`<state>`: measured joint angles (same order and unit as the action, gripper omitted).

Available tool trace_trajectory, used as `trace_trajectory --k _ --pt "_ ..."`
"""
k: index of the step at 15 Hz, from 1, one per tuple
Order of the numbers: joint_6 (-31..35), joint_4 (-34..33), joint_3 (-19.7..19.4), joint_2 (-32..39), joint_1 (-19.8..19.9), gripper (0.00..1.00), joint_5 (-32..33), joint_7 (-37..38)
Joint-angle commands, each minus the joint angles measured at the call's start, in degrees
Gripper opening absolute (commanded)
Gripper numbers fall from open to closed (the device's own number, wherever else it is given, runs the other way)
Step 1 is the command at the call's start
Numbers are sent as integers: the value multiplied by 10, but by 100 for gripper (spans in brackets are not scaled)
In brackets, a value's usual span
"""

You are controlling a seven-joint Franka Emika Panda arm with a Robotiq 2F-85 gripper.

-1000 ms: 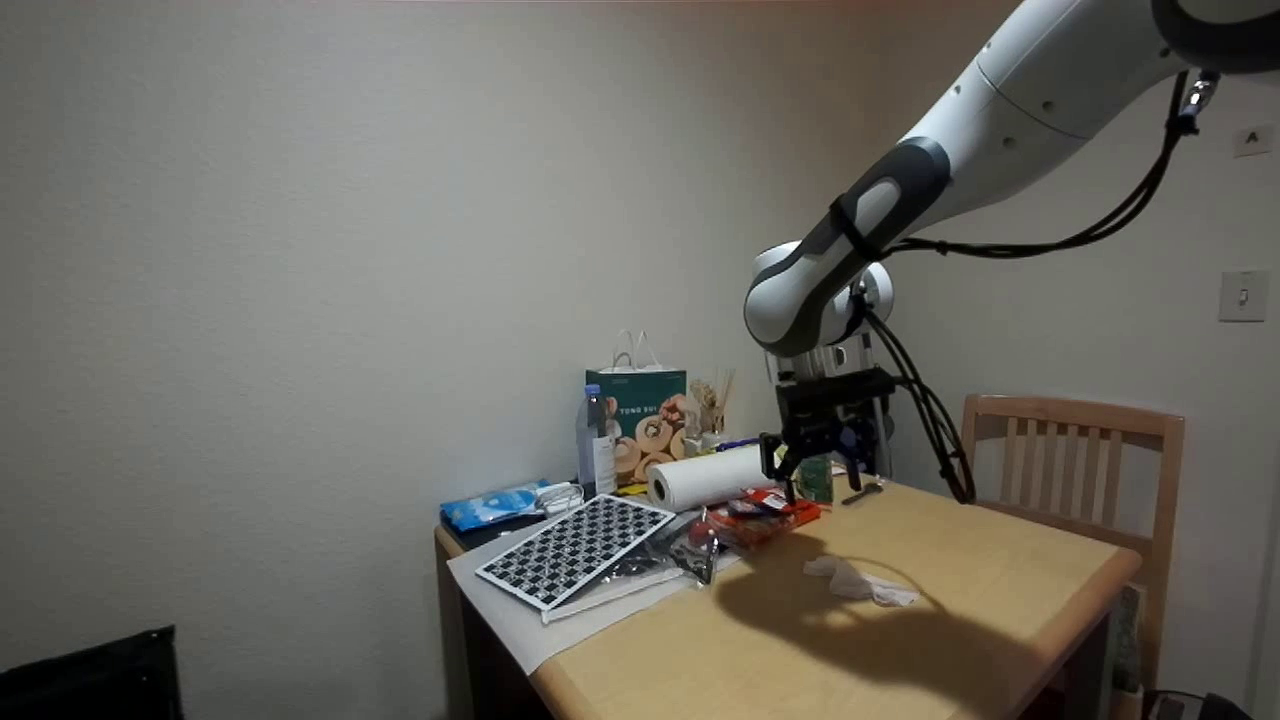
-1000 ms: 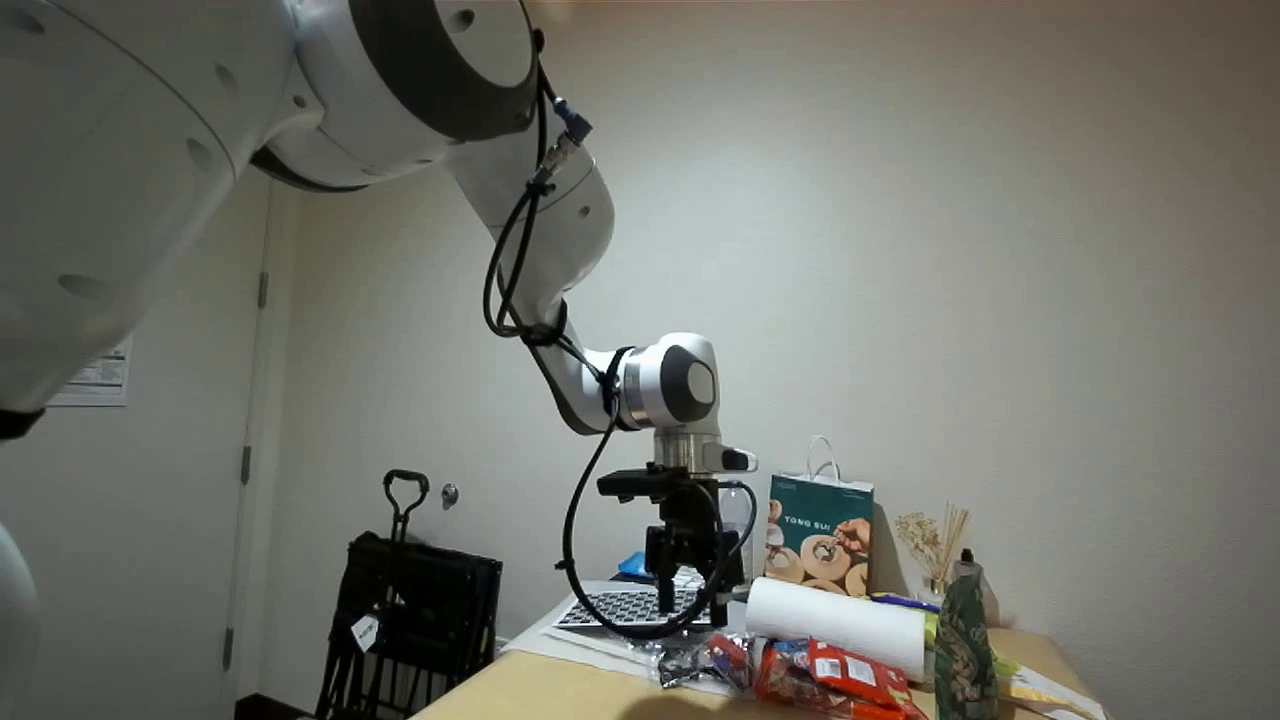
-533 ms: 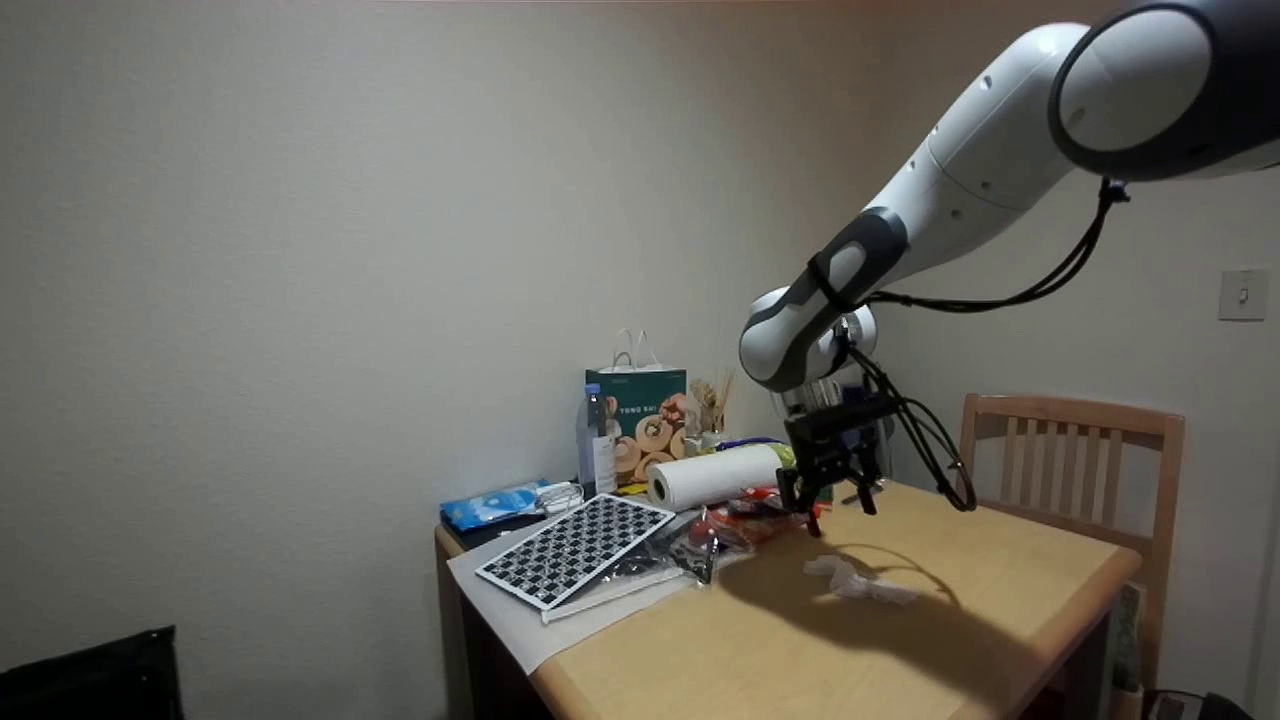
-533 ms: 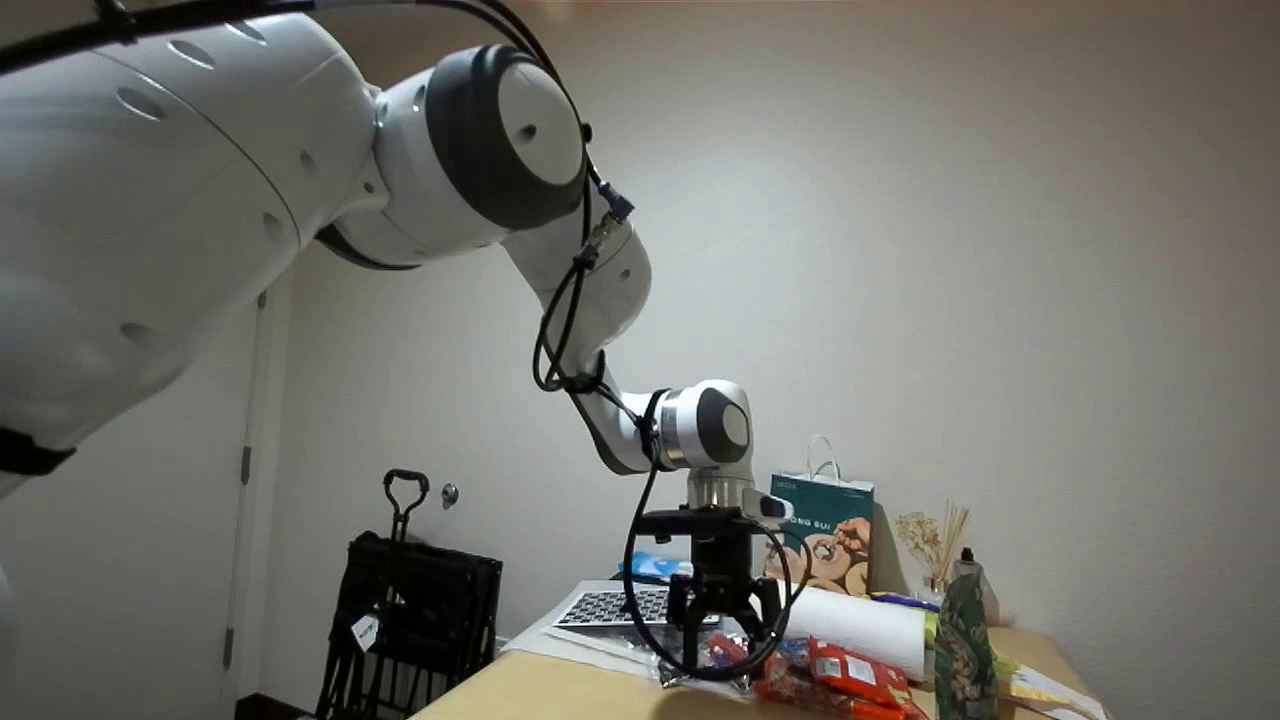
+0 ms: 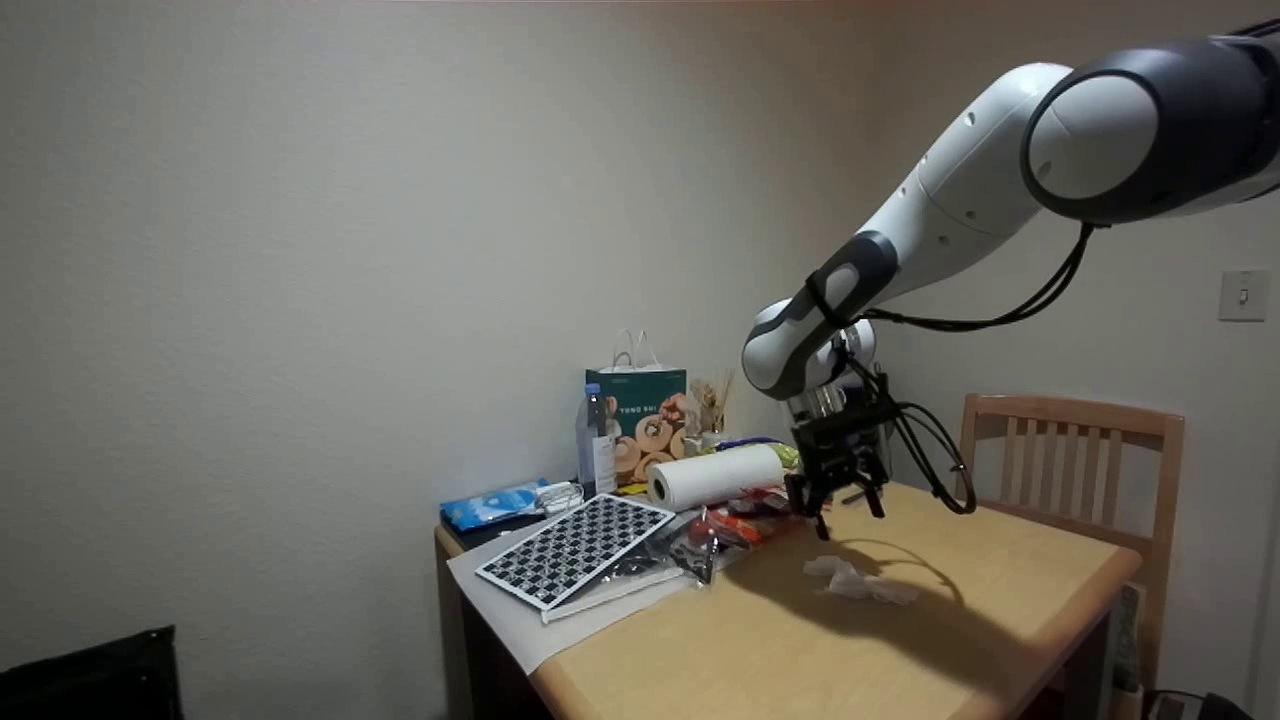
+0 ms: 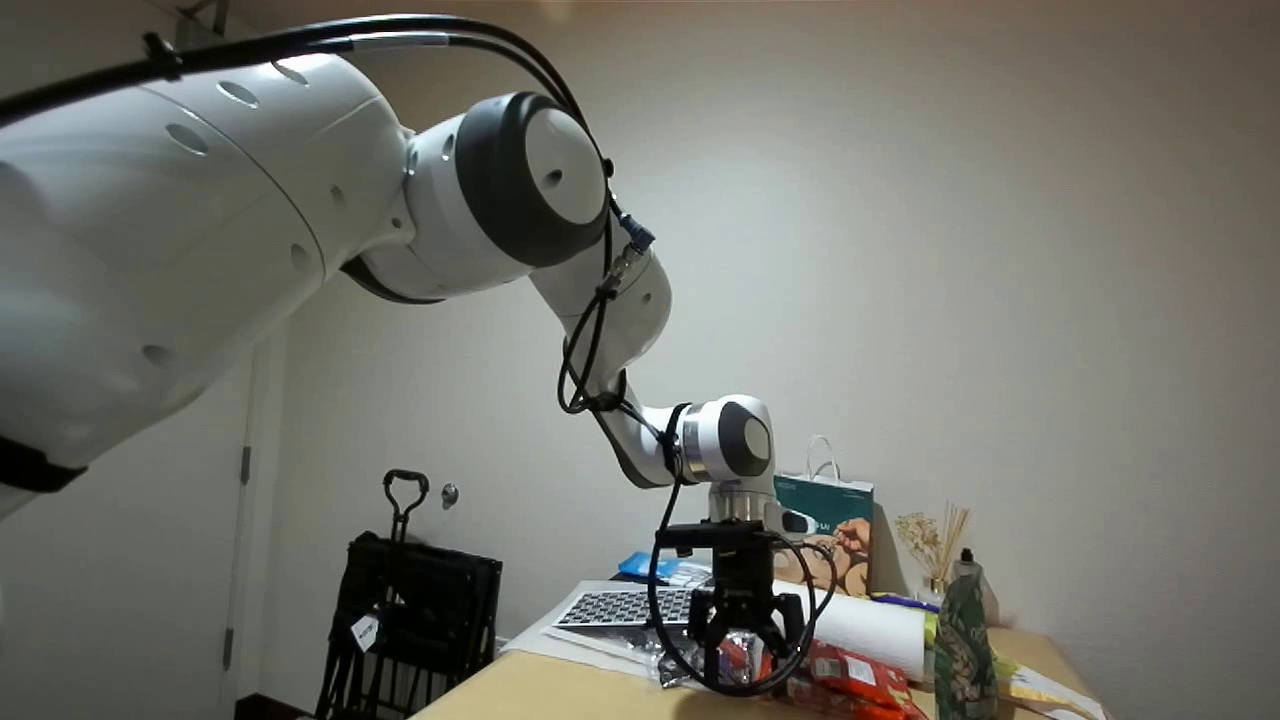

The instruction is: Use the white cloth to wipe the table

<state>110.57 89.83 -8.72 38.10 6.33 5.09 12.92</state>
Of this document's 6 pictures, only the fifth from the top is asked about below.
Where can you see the wooden chair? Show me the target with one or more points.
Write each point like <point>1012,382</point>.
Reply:
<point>1066,412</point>

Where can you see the clear bag with black item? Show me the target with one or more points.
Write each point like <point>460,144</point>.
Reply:
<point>695,555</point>

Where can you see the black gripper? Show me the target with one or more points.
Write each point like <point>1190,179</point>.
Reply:
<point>843,445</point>

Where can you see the white paper towel roll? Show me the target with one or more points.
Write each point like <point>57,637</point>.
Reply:
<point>721,478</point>

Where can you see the green printed paper bag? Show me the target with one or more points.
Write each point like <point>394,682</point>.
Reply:
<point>641,403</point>

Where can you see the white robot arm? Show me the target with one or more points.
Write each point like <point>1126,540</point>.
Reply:
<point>962,203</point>

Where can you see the red snack packet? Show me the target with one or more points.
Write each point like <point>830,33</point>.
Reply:
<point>743,530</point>

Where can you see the blue snack package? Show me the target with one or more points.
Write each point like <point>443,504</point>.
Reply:
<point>503,504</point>

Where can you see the white wall switch plate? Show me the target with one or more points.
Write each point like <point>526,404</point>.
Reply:
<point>1245,296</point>

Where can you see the black white checkerboard board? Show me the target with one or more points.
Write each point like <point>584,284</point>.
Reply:
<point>575,547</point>

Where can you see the clear water bottle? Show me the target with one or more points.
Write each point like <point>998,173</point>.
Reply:
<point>601,465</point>

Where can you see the white cloth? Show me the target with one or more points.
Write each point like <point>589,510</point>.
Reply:
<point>845,576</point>

